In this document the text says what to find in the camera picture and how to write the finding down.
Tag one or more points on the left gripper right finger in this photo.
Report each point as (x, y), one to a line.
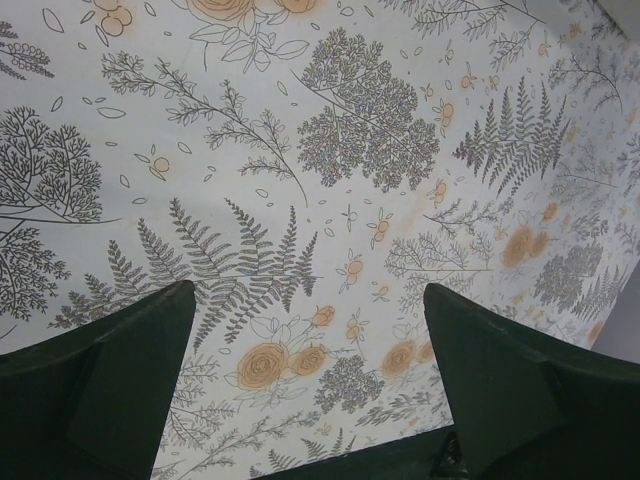
(526, 405)

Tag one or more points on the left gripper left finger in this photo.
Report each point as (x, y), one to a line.
(92, 403)

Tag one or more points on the floral table mat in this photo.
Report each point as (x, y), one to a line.
(311, 166)

